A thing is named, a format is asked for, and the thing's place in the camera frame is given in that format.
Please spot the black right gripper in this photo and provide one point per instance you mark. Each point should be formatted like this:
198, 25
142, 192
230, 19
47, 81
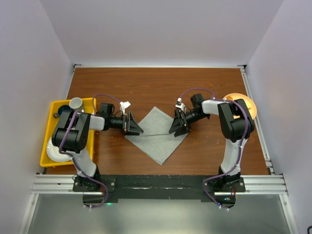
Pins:
181, 121

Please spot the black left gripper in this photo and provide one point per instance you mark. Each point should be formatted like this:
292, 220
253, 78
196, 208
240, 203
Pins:
129, 127

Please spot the grey cloth napkin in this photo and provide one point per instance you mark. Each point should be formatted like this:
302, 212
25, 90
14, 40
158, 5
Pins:
156, 141

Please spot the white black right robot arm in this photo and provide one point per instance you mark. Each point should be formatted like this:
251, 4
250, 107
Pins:
236, 125

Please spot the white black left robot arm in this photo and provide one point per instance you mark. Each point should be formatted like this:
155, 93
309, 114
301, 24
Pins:
70, 136

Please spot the yellow plastic tray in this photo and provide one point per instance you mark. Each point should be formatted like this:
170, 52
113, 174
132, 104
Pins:
45, 161

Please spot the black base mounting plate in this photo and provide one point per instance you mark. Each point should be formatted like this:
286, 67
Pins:
205, 195

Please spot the grey ceramic mug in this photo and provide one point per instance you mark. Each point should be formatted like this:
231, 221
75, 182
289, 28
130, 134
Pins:
76, 104

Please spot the orange divided plate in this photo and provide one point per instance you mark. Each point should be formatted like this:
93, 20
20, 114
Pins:
248, 101

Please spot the dark blue ceramic cup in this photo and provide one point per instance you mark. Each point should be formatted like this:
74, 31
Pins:
60, 110

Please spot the white ceramic plate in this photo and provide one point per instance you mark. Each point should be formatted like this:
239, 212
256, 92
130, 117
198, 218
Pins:
53, 153

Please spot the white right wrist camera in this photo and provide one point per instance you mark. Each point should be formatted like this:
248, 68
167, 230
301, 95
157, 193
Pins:
180, 105

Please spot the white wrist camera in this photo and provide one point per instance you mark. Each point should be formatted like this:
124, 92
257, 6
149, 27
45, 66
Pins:
124, 106
180, 105

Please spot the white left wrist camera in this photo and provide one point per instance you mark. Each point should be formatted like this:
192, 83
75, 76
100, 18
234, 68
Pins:
124, 106

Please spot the aluminium right frame rail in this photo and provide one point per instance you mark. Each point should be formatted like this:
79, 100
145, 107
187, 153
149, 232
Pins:
263, 144

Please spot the aluminium frame rail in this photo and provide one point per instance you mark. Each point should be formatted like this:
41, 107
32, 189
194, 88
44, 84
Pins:
250, 184
263, 144

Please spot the aluminium front frame rail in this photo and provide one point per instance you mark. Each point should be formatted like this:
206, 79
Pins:
250, 184

